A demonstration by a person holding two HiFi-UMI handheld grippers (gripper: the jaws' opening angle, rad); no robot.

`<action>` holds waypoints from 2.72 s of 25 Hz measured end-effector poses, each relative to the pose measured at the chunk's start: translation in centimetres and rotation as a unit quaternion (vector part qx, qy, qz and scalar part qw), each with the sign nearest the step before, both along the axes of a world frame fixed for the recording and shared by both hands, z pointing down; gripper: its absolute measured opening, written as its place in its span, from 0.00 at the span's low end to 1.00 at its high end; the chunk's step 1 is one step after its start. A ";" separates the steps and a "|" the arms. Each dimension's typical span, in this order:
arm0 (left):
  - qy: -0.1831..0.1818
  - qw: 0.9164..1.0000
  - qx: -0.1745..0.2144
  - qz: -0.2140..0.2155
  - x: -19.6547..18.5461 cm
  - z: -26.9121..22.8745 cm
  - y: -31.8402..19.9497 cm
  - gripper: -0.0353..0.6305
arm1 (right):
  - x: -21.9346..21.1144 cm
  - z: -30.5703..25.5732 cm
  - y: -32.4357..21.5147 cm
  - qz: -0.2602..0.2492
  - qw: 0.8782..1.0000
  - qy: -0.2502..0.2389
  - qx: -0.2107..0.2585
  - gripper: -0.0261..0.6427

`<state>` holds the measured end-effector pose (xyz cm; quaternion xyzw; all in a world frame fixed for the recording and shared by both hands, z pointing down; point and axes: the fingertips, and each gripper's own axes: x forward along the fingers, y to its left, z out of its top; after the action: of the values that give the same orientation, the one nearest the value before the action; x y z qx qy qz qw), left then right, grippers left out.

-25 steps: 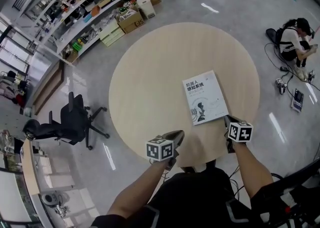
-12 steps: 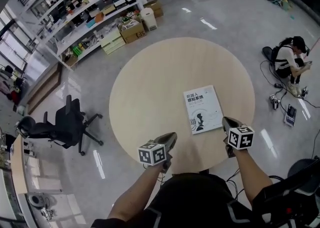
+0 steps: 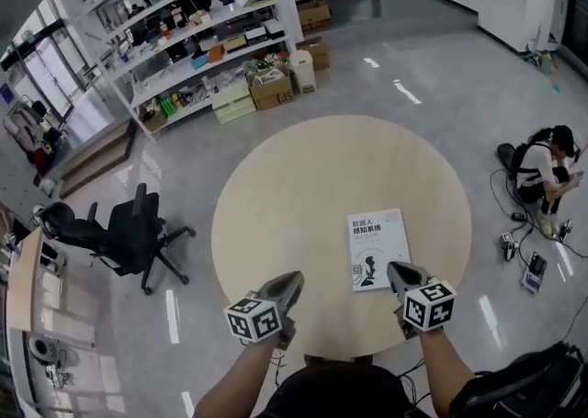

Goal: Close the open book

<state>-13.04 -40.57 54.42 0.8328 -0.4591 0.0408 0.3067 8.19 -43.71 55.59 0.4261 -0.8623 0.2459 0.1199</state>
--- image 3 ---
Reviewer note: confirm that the round white device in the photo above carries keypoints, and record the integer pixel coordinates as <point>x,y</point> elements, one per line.
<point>42,348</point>

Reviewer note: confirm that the white shelf unit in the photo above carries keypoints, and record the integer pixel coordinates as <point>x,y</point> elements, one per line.
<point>193,25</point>

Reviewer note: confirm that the pale green stacked crates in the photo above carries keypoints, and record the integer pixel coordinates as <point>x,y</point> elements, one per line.
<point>233,105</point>

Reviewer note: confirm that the clothes rack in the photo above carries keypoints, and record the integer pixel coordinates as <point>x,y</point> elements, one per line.
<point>32,136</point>

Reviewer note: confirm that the wooden desk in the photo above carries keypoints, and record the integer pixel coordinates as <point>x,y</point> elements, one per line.
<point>25,280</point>

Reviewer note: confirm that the open cardboard box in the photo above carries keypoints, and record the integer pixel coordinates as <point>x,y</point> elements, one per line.
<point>272,91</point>

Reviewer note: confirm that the wooden step platform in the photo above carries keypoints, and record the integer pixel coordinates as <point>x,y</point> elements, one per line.
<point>98,156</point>

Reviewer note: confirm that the person's left forearm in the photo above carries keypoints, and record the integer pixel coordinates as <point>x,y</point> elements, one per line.
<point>232,381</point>

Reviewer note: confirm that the blue book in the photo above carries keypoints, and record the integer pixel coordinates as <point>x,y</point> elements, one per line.
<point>534,273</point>

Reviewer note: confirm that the white trash bin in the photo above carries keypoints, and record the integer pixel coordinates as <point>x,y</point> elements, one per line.
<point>303,71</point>

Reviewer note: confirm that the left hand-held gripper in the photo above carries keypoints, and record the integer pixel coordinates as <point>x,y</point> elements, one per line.
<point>266,310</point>

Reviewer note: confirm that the black office chair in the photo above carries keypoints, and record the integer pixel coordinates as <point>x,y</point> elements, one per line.
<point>126,237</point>
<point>528,386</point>

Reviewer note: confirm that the white book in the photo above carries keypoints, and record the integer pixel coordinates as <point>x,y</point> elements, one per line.
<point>377,248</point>

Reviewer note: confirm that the person's right forearm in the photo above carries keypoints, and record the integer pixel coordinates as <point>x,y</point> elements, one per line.
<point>443,372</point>

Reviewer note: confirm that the spare hand-held gripper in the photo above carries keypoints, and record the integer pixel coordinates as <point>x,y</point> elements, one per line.
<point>509,245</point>
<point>566,229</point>

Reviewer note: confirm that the person's black shirt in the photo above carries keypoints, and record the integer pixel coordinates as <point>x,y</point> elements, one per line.
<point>340,393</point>

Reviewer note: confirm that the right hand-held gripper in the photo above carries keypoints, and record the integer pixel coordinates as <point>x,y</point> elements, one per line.
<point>425,303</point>

